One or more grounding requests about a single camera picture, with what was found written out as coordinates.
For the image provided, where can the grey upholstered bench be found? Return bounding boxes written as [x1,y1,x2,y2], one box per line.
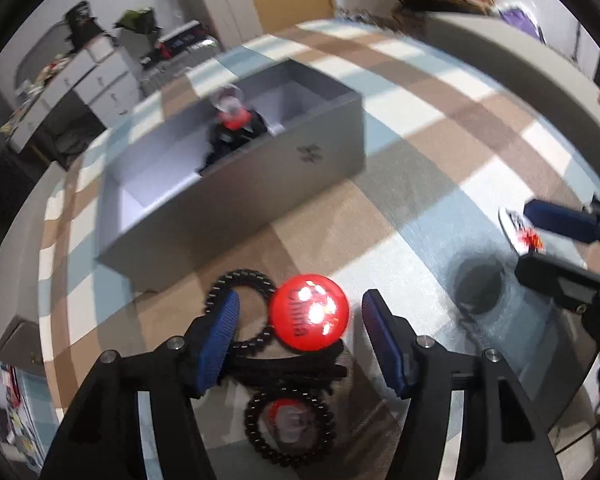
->
[0,160,86,361]
[424,11,600,132]

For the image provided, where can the arched grey mirror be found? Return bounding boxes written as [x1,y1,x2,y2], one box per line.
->
[16,19,72,87]

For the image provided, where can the clutter of small cosmetics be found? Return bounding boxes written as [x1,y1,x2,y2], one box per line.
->
[0,54,77,132]

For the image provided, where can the white red small packet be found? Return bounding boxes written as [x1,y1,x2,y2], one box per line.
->
[498,206,547,257]

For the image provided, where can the grey cardboard box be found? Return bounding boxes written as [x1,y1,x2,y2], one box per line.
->
[96,57,366,293]

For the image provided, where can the silver suitcase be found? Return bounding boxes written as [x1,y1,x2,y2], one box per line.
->
[139,35,227,97]

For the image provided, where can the black paper bag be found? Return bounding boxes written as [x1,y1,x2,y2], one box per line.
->
[63,1,104,44]

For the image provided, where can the checked tablecloth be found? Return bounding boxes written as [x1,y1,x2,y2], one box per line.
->
[37,19,600,480]

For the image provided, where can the long black box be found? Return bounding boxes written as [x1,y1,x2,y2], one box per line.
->
[156,19,217,59]

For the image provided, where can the black toy with red ball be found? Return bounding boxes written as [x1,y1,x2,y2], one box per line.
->
[196,86,277,175]

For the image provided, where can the plain black fabric hair tie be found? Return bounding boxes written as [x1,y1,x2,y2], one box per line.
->
[225,344,348,393]

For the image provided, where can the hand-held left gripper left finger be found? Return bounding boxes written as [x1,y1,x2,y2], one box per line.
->
[40,290,243,480]

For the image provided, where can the purple plastic bag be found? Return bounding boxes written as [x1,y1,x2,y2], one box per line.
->
[496,1,547,44]

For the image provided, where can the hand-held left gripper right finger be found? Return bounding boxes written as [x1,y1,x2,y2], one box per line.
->
[361,289,563,480]

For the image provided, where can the grey bundled clothes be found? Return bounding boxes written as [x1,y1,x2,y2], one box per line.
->
[54,124,102,167]

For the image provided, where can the spiral hair tie red ball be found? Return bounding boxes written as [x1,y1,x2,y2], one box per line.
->
[206,269,352,357]

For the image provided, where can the white dressing table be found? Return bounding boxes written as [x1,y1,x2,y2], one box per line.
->
[1,35,142,157]

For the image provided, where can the thin black cable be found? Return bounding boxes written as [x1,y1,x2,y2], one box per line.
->
[554,407,600,457]

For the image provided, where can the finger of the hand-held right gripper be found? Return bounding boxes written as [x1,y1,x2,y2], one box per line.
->
[514,251,600,315]
[523,194,600,257]

